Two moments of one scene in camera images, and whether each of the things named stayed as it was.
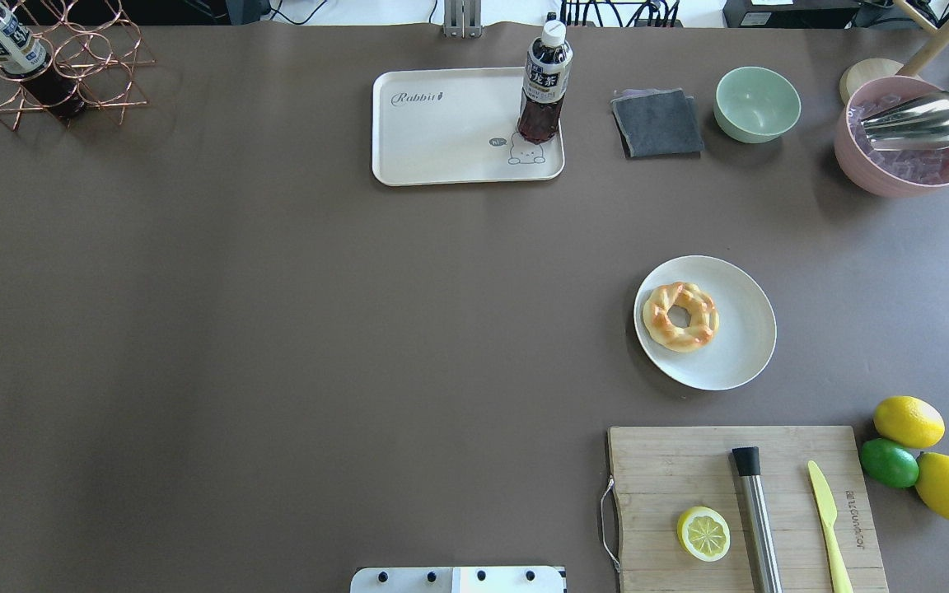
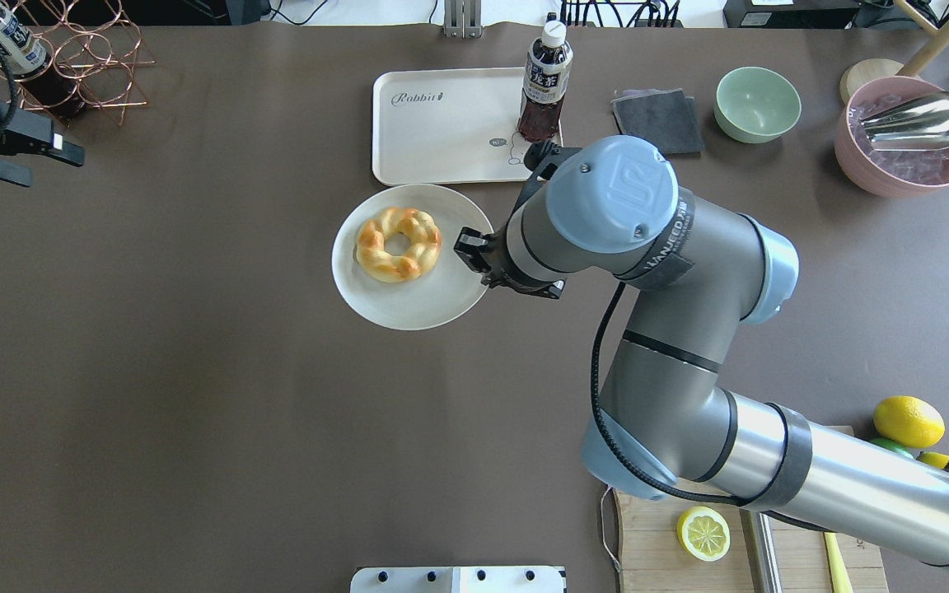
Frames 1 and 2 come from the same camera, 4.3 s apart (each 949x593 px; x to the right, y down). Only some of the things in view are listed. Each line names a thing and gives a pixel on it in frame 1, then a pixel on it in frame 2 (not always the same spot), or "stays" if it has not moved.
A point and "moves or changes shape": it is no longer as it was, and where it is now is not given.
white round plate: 744,341 moves or changes shape
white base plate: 458,580 stays
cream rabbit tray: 455,125 stays
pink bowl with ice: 899,174 stays
